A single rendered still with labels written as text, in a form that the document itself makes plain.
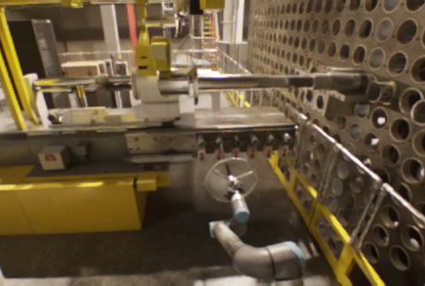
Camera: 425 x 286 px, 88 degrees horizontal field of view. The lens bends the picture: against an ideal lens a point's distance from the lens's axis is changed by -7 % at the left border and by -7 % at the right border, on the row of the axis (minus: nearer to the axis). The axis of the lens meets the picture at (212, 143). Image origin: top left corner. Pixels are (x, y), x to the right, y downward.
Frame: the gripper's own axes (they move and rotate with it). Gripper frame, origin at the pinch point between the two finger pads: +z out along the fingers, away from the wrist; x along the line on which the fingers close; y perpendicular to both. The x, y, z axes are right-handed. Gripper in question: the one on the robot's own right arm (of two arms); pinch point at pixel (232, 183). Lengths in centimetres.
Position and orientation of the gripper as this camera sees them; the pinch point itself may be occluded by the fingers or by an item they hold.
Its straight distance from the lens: 170.8
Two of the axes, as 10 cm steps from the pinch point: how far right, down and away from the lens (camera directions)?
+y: 7.9, 4.9, 3.6
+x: 6.0, -7.4, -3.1
